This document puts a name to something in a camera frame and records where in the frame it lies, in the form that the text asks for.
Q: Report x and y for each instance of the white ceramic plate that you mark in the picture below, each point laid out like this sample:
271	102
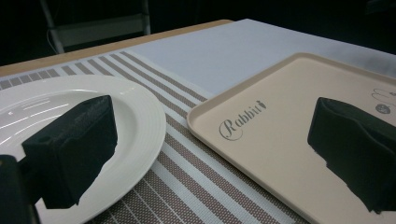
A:
137	130

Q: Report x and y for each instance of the beige plastic tray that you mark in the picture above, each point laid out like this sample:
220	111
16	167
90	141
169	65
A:
280	149

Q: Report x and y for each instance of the striped woven placemat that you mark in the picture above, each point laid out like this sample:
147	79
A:
199	186

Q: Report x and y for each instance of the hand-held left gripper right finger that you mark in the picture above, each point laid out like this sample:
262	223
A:
355	146

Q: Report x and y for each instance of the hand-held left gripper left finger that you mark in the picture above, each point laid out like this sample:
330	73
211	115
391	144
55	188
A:
71	146

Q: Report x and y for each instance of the metal stand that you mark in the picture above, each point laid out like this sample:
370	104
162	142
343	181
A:
99	29

